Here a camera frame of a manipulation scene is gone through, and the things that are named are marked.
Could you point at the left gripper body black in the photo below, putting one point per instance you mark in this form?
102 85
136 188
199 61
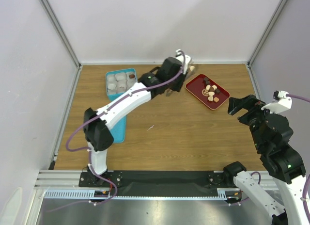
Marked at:
176 85

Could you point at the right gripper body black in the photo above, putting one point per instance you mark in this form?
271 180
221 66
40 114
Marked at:
253 118

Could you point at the metal tongs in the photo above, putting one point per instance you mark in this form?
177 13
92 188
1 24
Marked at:
189 74

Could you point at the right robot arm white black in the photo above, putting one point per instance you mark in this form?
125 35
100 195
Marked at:
271 134

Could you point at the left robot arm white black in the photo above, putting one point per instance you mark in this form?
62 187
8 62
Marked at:
99 123

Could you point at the blue tin box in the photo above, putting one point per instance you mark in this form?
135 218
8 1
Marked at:
118 82

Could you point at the blue tin lid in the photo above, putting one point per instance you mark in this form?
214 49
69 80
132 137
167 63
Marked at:
118 131

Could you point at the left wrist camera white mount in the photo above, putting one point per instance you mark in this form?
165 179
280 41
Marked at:
185 59

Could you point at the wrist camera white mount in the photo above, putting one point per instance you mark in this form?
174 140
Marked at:
282 102
185 59

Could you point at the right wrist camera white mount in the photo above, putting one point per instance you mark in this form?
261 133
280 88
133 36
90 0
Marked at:
282 102

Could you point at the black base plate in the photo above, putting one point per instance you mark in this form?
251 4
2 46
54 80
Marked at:
169 183

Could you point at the white cable duct right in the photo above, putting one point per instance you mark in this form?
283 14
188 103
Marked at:
228 193

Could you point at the white cable duct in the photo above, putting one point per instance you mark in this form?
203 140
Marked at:
228 193
77 194

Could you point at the white cable duct left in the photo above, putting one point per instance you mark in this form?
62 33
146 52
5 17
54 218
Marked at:
77 194

